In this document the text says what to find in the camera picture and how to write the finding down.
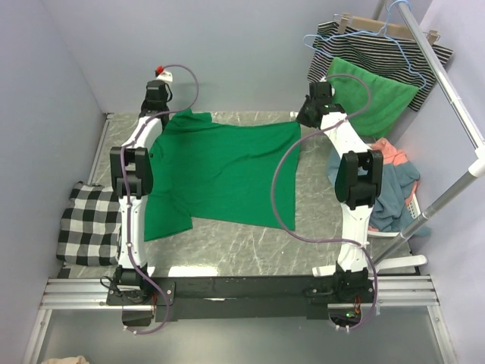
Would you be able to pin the black white checkered shirt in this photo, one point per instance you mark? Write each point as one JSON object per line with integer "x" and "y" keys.
{"x": 90, "y": 227}

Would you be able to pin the green t-shirt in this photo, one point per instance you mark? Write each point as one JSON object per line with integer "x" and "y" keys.
{"x": 203, "y": 169}

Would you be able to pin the blue wire hanger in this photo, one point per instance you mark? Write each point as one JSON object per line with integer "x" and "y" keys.
{"x": 411, "y": 70}

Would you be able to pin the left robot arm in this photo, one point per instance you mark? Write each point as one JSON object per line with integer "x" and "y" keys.
{"x": 132, "y": 181}

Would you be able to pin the beige cloth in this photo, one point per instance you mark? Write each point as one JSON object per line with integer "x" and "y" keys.
{"x": 67, "y": 360}

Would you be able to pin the coral orange garment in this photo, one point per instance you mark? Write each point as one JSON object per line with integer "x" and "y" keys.
{"x": 391, "y": 155}

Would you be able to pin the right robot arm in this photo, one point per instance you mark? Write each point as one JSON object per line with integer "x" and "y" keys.
{"x": 357, "y": 185}

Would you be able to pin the silver clothes rack pole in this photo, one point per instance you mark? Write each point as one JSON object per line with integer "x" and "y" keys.
{"x": 445, "y": 139}

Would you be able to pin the teal blue garment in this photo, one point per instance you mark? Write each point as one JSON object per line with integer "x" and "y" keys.
{"x": 390, "y": 213}

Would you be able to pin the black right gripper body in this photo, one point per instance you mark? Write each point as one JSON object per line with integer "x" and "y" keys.
{"x": 304, "y": 114}

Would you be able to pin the black white striped shirt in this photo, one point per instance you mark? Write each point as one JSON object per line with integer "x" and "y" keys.
{"x": 376, "y": 55}

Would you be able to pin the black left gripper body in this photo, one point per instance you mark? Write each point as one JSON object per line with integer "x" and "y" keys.
{"x": 145, "y": 104}

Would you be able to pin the black base beam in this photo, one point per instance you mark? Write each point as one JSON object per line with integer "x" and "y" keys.
{"x": 251, "y": 297}

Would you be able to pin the wooden clip hanger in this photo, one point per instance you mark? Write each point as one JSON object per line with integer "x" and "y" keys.
{"x": 347, "y": 20}

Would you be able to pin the green towel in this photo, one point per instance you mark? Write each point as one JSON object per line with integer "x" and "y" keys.
{"x": 374, "y": 103}

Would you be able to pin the aluminium rail frame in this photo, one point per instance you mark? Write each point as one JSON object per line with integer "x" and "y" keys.
{"x": 394, "y": 291}

